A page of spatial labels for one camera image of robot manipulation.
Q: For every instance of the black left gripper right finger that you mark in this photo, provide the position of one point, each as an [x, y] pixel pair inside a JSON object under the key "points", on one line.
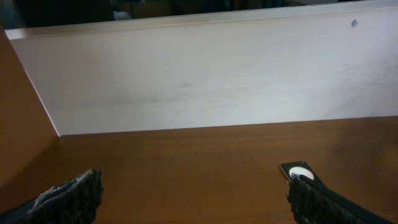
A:
{"points": [[310, 206]]}

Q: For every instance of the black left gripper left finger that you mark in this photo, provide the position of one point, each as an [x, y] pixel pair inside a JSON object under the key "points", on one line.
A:
{"points": [[75, 201]]}

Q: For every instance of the black Galaxy flip phone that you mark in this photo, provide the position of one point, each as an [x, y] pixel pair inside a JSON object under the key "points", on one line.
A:
{"points": [[302, 168]]}

